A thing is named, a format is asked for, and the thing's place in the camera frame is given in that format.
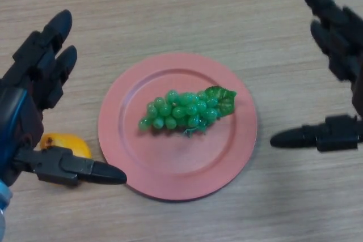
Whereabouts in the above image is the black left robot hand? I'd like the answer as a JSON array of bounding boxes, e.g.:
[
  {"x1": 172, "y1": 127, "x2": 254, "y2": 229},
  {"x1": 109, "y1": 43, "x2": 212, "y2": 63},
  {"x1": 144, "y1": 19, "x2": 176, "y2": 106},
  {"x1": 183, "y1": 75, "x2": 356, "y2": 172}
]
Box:
[{"x1": 0, "y1": 9, "x2": 128, "y2": 188}]

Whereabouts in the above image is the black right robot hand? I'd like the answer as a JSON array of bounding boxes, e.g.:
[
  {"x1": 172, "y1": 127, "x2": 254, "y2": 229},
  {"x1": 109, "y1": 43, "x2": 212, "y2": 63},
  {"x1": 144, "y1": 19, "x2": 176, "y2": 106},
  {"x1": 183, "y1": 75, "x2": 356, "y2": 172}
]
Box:
[{"x1": 269, "y1": 0, "x2": 363, "y2": 153}]

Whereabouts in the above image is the green grape bunch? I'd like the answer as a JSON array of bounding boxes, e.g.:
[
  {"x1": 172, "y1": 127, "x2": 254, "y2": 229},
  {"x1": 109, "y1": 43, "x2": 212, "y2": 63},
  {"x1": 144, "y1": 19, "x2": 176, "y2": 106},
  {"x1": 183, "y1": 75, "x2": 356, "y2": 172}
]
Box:
[{"x1": 138, "y1": 86, "x2": 238, "y2": 138}]

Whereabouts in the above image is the pink round plate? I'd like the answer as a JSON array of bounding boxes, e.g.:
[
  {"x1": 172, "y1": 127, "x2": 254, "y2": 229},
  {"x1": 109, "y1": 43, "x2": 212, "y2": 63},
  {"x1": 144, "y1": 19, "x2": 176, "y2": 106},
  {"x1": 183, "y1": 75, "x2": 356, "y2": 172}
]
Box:
[{"x1": 98, "y1": 52, "x2": 258, "y2": 201}]

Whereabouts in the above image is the yellow pear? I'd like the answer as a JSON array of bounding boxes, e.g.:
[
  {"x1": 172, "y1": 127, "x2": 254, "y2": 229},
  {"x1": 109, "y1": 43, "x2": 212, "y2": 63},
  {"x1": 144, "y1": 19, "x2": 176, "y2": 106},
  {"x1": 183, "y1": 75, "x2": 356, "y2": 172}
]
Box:
[{"x1": 39, "y1": 132, "x2": 92, "y2": 160}]

